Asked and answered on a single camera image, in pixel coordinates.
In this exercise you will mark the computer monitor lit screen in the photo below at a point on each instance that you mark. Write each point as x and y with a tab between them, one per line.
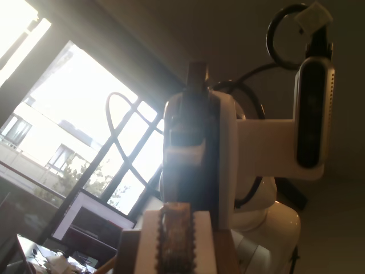
94	211

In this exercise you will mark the white camera bar with bracket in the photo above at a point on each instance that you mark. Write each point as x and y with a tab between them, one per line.
265	148

